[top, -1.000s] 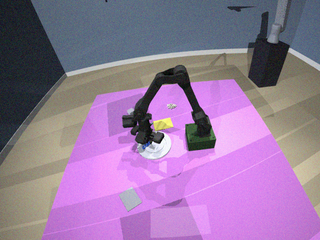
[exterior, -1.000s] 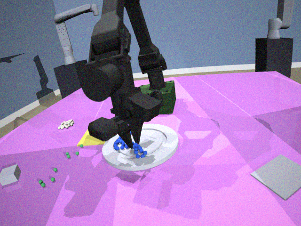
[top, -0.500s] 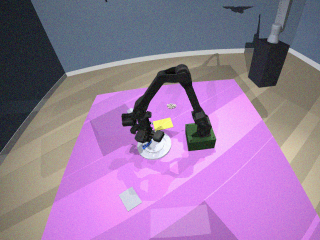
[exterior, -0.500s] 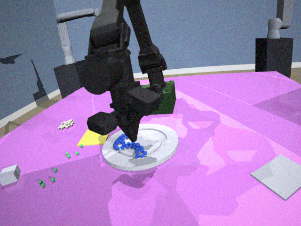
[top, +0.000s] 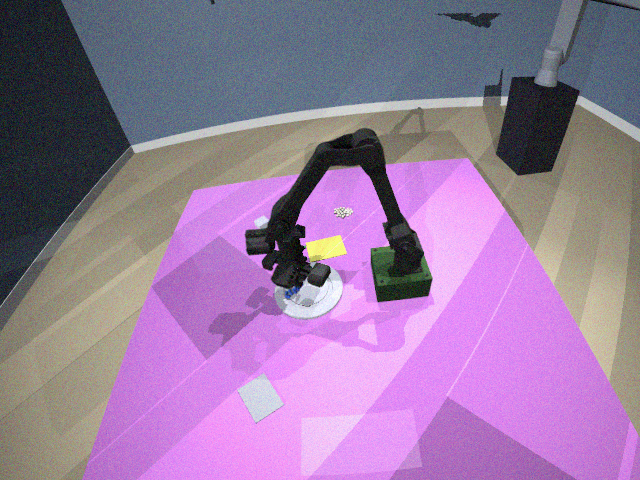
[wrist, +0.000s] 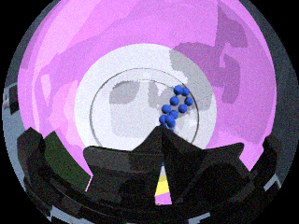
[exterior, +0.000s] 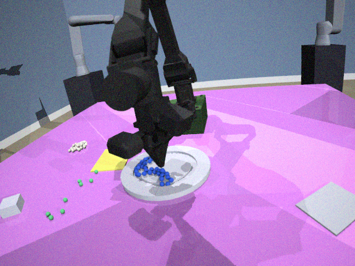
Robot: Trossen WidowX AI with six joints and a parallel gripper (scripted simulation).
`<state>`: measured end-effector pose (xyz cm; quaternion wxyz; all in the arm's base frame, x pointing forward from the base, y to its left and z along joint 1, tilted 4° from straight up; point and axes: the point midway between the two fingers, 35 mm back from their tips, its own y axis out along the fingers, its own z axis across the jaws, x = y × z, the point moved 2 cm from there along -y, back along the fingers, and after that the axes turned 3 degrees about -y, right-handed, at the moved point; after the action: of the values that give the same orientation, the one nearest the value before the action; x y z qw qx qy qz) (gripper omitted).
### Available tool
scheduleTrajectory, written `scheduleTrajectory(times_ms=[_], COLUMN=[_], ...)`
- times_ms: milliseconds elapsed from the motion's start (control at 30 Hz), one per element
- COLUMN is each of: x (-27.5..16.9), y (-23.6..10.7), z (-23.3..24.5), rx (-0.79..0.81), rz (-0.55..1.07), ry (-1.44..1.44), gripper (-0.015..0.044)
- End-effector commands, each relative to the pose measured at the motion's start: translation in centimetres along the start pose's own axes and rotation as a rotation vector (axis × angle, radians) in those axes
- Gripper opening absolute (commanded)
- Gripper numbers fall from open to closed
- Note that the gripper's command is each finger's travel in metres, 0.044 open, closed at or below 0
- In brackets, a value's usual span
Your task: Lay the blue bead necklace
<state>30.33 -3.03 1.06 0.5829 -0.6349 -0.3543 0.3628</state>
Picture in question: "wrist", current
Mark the yellow flat sheet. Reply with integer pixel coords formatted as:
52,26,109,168
154,175,169,195

